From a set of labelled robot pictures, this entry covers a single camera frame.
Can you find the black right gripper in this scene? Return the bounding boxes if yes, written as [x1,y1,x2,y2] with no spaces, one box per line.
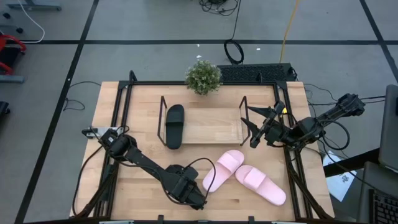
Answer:
[240,100,292,149]

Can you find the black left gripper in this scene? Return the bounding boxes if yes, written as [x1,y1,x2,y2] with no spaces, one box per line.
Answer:
[170,175,208,212]

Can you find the pink rubber slide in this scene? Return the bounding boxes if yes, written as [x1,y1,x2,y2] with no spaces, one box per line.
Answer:
[234,164,287,207]
[201,149,246,194]

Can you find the small green potted plant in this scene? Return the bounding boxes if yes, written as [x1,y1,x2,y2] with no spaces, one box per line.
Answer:
[184,59,223,96]

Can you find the white paper sheet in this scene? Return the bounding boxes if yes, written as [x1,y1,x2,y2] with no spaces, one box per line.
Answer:
[322,150,358,203]

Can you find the grey laptop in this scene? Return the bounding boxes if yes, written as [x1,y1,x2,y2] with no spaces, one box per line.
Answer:
[378,83,398,174]

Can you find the black keyboard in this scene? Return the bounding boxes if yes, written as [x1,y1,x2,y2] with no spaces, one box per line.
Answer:
[368,189,398,224]

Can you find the red and black cart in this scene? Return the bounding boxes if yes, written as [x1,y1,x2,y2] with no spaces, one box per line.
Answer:
[0,33,27,76]

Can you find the wooden shelf black metal frame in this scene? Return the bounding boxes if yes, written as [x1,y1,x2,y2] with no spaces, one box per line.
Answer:
[156,95,251,147]

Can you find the coiled black floor cable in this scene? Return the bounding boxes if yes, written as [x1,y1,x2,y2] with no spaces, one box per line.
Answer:
[223,0,245,65]

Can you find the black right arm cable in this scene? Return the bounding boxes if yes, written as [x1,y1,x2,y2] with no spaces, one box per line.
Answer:
[319,119,351,151]

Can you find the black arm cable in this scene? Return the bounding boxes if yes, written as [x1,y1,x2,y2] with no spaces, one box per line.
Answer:
[72,125,217,216]
[319,119,351,151]

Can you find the yellow hanging cable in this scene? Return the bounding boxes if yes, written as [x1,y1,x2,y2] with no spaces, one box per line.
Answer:
[278,0,302,63]

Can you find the black metal table frame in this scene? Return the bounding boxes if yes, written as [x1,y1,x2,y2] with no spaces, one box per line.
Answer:
[70,70,336,224]

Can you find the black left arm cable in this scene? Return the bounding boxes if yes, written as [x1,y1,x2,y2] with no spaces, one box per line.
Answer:
[72,125,217,216]

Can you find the black tangled floor cables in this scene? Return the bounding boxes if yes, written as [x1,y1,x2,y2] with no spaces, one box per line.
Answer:
[198,0,241,17]

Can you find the thin black floor cable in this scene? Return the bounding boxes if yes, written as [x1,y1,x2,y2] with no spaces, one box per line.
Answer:
[62,80,102,112]

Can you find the white floor cable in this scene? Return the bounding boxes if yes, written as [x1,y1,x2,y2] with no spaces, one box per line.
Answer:
[17,0,46,44]

